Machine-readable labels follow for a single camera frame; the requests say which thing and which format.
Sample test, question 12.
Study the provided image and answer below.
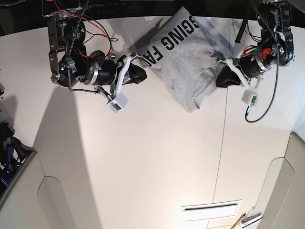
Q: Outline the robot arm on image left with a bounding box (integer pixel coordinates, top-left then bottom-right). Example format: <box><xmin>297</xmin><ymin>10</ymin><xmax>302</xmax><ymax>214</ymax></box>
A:
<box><xmin>47</xmin><ymin>0</ymin><xmax>147</xmax><ymax>99</ymax></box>

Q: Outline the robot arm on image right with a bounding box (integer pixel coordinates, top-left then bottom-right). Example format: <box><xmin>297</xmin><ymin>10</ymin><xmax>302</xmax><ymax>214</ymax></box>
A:
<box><xmin>216</xmin><ymin>0</ymin><xmax>294</xmax><ymax>88</ymax></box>

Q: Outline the blue black clamp tool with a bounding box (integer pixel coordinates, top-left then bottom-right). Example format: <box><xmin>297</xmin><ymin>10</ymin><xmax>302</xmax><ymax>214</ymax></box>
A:
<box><xmin>0</xmin><ymin>122</ymin><xmax>35</xmax><ymax>190</ymax></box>

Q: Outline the braided black cable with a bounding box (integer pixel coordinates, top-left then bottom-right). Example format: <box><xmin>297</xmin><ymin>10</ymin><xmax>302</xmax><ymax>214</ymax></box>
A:
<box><xmin>244</xmin><ymin>0</ymin><xmax>282</xmax><ymax>123</ymax></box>

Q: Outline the yellow pencil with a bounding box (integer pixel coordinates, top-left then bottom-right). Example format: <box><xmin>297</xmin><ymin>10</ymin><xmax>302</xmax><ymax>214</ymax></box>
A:
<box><xmin>230</xmin><ymin>214</ymin><xmax>246</xmax><ymax>229</ymax></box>

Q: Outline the white camera box image right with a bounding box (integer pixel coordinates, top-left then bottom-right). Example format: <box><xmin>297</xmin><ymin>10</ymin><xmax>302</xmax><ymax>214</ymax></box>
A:
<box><xmin>241</xmin><ymin>89</ymin><xmax>259</xmax><ymax>106</ymax></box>

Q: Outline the white camera box image left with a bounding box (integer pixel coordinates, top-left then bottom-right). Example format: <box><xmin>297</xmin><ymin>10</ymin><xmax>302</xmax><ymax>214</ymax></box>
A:
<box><xmin>107</xmin><ymin>93</ymin><xmax>129</xmax><ymax>114</ymax></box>

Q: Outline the grey T-shirt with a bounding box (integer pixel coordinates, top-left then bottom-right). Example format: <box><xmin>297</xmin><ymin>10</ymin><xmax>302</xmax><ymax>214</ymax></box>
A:
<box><xmin>137</xmin><ymin>7</ymin><xmax>233</xmax><ymax>112</ymax></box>

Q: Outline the white camera box image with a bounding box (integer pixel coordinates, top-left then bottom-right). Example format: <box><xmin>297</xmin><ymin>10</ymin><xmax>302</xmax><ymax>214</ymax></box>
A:
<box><xmin>107</xmin><ymin>93</ymin><xmax>129</xmax><ymax>114</ymax></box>
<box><xmin>241</xmin><ymin>89</ymin><xmax>259</xmax><ymax>106</ymax></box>

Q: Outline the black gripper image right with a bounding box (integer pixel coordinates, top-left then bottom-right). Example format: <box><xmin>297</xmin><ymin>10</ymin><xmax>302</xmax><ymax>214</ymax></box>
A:
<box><xmin>215</xmin><ymin>49</ymin><xmax>273</xmax><ymax>88</ymax></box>

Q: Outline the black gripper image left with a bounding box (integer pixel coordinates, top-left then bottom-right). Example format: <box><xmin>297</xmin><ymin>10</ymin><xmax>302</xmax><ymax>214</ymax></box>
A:
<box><xmin>83</xmin><ymin>54</ymin><xmax>147</xmax><ymax>95</ymax></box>

